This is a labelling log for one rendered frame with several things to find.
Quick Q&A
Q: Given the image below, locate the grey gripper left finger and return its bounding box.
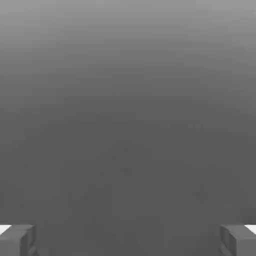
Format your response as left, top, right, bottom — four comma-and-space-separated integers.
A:
0, 223, 39, 256

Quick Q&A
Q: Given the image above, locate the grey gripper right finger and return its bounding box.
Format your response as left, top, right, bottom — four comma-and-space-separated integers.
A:
218, 223, 256, 256

